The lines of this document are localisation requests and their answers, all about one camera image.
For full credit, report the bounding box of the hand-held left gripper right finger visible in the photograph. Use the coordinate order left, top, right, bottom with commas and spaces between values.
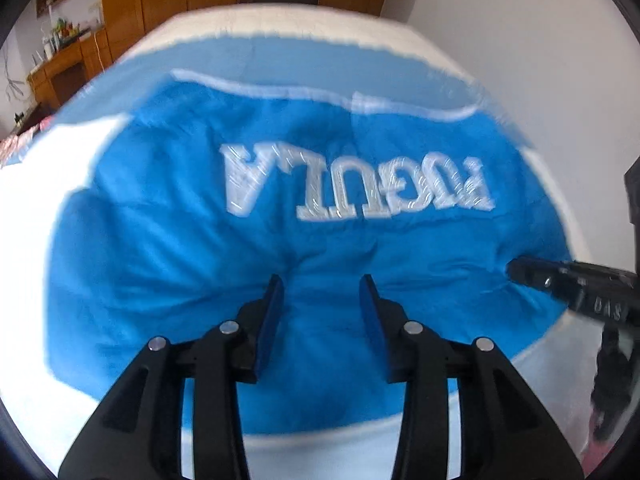
359, 274, 586, 480

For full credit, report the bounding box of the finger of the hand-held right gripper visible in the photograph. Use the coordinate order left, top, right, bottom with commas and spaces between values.
506, 256, 576, 306

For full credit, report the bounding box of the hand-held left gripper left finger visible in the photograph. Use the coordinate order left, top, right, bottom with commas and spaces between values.
59, 274, 286, 480

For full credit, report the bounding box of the blue quilted jacket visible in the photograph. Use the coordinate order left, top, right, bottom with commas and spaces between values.
45, 75, 572, 436

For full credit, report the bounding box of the pink floral bedspread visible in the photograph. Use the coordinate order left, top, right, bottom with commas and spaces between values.
0, 115, 55, 167

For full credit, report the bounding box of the wooden desk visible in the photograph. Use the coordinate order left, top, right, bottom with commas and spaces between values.
27, 27, 115, 112

